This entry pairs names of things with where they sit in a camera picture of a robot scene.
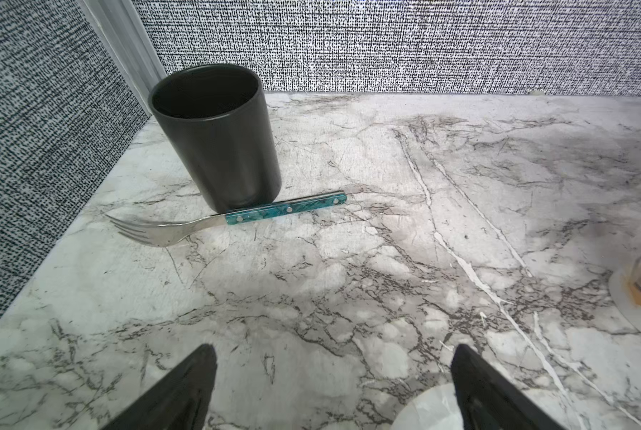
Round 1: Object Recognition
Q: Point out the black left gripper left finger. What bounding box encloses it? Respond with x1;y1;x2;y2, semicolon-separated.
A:
105;344;217;429

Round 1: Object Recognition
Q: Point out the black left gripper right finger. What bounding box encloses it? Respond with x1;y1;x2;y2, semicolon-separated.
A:
450;344;561;430

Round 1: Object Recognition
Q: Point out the black cylindrical cup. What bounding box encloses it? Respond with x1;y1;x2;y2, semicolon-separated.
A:
148;64;282;213

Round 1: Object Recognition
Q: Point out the fork with teal handle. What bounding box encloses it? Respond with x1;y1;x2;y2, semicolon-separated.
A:
106;191;348;247

